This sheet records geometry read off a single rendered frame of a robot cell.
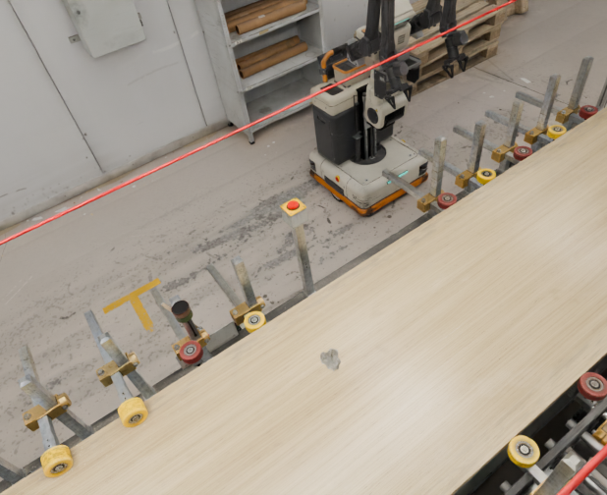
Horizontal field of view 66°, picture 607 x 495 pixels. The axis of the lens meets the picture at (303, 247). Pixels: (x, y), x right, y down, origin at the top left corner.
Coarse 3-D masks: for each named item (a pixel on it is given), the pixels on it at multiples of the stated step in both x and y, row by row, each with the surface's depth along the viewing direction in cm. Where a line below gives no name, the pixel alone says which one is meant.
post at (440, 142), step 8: (440, 136) 196; (440, 144) 195; (440, 152) 198; (440, 160) 202; (432, 168) 207; (440, 168) 205; (432, 176) 210; (440, 176) 209; (432, 184) 213; (440, 184) 212; (432, 192) 216; (440, 192) 217
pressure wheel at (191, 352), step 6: (192, 342) 171; (186, 348) 169; (192, 348) 169; (198, 348) 168; (180, 354) 168; (186, 354) 168; (192, 354) 167; (198, 354) 167; (186, 360) 167; (192, 360) 167
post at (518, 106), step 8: (520, 104) 213; (512, 112) 219; (520, 112) 217; (512, 120) 221; (520, 120) 221; (512, 128) 223; (512, 136) 225; (504, 144) 232; (512, 144) 230; (504, 160) 237; (504, 168) 240
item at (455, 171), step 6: (420, 150) 243; (426, 150) 242; (426, 156) 241; (432, 156) 238; (432, 162) 239; (444, 162) 234; (444, 168) 234; (450, 168) 230; (456, 168) 230; (456, 174) 229; (474, 180) 222; (474, 186) 222; (480, 186) 219
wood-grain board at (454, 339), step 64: (576, 128) 229; (512, 192) 204; (576, 192) 199; (384, 256) 188; (448, 256) 184; (512, 256) 180; (576, 256) 176; (320, 320) 171; (384, 320) 167; (448, 320) 164; (512, 320) 161; (576, 320) 158; (192, 384) 160; (256, 384) 156; (320, 384) 154; (384, 384) 151; (448, 384) 148; (512, 384) 146; (128, 448) 147; (192, 448) 145; (256, 448) 142; (320, 448) 140; (384, 448) 137; (448, 448) 135
